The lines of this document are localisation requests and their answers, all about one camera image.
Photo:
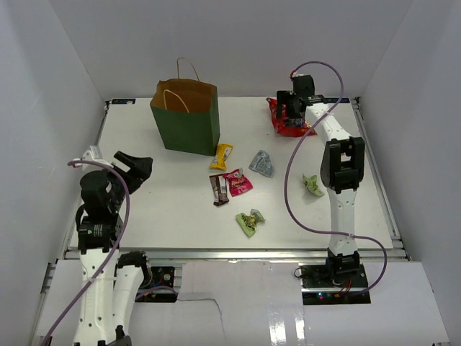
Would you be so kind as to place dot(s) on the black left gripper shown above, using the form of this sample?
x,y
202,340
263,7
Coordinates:
x,y
140,168

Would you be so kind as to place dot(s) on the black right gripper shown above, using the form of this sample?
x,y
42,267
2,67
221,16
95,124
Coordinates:
x,y
282,99

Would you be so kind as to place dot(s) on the large red snack bag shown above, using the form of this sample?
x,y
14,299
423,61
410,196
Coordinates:
x,y
285,126

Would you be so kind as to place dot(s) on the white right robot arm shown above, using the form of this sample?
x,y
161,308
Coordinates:
x,y
342,170

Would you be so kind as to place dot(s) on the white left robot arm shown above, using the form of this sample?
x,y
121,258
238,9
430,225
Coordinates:
x,y
111,280

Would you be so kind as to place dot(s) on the green paper bag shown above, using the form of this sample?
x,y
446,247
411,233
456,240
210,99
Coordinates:
x,y
186,115

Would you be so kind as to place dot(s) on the grey foil snack packet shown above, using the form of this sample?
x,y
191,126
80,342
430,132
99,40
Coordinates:
x,y
262,164

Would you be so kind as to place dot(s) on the brown chocolate bar wrapper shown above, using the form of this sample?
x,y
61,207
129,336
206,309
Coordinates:
x,y
219,188

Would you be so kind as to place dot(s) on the yellow snack packet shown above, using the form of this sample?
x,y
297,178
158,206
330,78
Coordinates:
x,y
221,155

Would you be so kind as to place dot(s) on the green snack packet right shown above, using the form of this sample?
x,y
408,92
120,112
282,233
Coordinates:
x,y
311,185

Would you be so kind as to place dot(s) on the green snack packet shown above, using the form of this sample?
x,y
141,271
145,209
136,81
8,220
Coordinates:
x,y
311,185
248,223

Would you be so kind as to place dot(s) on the pink snack packet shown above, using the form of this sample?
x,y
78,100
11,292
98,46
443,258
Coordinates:
x,y
238,183

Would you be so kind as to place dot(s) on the green snack packet front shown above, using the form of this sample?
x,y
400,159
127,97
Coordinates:
x,y
248,223

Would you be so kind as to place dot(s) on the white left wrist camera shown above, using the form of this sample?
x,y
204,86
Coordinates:
x,y
92,154

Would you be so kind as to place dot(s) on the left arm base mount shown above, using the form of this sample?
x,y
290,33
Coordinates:
x,y
160,289

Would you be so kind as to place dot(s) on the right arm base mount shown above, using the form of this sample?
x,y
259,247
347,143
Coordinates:
x,y
319,289

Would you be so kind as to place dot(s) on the aluminium table frame rail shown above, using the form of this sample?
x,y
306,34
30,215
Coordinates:
x,y
171,217

